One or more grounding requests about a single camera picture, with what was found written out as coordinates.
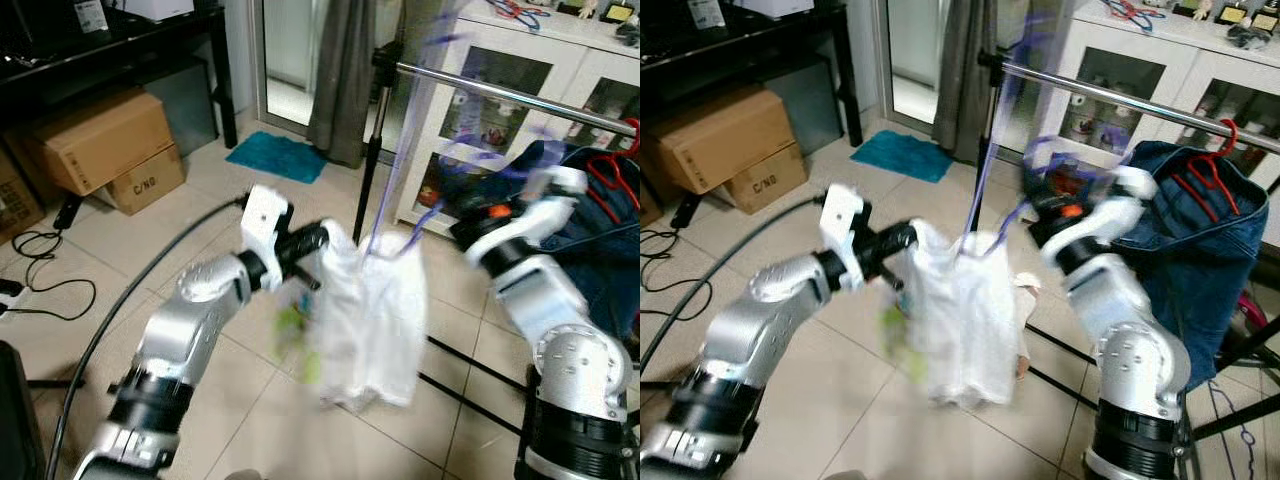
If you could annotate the white printed shirt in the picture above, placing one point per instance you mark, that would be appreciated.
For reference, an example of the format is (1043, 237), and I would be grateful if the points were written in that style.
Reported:
(960, 320)
(370, 320)

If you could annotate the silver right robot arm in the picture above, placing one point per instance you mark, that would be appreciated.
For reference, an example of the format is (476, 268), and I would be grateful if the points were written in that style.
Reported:
(560, 330)
(1130, 330)

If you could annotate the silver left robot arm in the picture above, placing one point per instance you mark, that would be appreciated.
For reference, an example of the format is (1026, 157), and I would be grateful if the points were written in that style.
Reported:
(760, 330)
(185, 330)

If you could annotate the red plastic hanger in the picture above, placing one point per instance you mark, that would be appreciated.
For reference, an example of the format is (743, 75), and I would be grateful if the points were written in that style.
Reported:
(600, 172)
(1212, 172)

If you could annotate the teal floor mat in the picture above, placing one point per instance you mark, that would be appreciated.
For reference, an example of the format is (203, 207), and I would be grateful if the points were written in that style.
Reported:
(275, 157)
(900, 155)

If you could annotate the metal clothes rack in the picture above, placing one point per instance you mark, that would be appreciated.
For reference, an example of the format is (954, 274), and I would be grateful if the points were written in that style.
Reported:
(480, 88)
(1100, 98)

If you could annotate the small printed cardboard box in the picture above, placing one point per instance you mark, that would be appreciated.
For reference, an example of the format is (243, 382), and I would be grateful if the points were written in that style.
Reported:
(770, 183)
(150, 185)

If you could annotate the blue denim garment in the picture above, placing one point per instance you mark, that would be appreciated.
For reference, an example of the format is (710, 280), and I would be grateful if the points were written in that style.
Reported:
(1190, 270)
(610, 260)

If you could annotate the grey curtain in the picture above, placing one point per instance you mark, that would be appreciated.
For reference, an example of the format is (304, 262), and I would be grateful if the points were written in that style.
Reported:
(965, 70)
(345, 80)

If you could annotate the white glass-door cabinet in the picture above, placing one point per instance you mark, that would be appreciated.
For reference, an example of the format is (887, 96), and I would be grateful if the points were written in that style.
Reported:
(1198, 75)
(575, 65)

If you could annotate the large cardboard box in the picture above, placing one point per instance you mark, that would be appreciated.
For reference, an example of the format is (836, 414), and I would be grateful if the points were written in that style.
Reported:
(730, 135)
(100, 140)

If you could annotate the black power adapter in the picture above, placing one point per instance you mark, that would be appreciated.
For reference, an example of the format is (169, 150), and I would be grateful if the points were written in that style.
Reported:
(68, 212)
(688, 210)

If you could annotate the white box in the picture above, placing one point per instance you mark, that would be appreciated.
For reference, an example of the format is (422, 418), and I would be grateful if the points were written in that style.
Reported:
(150, 8)
(770, 7)

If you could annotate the black desk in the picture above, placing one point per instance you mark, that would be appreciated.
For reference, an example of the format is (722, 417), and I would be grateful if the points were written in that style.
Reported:
(700, 45)
(60, 50)

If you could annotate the white paper label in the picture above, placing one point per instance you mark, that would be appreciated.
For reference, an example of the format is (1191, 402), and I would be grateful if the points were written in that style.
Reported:
(90, 15)
(705, 12)

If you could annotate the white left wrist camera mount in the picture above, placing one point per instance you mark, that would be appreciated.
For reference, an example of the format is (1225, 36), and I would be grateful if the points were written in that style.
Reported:
(265, 215)
(840, 215)

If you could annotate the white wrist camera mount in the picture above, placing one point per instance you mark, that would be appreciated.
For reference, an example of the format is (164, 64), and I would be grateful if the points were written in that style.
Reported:
(545, 205)
(265, 215)
(1125, 210)
(840, 215)

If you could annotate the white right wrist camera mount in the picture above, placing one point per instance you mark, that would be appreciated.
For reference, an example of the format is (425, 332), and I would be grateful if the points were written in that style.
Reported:
(1125, 210)
(545, 205)

